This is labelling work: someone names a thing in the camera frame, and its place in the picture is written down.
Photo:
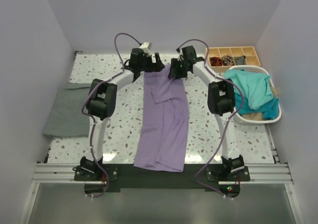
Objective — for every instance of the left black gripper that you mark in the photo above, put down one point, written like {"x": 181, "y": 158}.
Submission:
{"x": 156, "y": 67}

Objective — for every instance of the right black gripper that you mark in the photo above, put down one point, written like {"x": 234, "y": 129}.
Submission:
{"x": 174, "y": 70}

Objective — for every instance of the purple t shirt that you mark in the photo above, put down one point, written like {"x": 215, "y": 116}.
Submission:
{"x": 164, "y": 132}

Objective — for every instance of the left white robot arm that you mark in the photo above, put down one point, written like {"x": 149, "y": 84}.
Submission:
{"x": 101, "y": 101}

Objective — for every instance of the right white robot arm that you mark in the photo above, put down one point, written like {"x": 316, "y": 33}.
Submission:
{"x": 221, "y": 103}

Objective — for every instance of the orange black rolled socks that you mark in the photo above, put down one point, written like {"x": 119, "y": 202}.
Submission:
{"x": 216, "y": 62}

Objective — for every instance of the wooden compartment tray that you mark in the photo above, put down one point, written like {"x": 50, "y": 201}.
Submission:
{"x": 249, "y": 51}

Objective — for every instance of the patterned rolled socks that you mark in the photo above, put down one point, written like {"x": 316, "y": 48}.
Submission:
{"x": 228, "y": 60}

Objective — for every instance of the grey rolled socks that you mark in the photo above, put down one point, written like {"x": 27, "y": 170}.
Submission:
{"x": 240, "y": 60}

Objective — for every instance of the white laundry basket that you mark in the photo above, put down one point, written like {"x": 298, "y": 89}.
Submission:
{"x": 239, "y": 99}

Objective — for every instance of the teal t shirt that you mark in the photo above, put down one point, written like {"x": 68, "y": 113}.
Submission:
{"x": 255, "y": 87}

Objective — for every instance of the beige garment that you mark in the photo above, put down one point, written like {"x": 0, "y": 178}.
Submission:
{"x": 266, "y": 112}

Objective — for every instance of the blue t shirt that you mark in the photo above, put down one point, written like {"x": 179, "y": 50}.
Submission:
{"x": 255, "y": 101}

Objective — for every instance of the folded grey t shirt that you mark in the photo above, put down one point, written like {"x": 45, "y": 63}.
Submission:
{"x": 66, "y": 119}

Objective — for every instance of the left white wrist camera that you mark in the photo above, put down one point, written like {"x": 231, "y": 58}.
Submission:
{"x": 146, "y": 47}

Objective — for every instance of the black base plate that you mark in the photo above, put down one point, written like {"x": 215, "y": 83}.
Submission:
{"x": 126, "y": 176}

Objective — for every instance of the aluminium frame rail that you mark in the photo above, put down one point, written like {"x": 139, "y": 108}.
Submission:
{"x": 120, "y": 145}

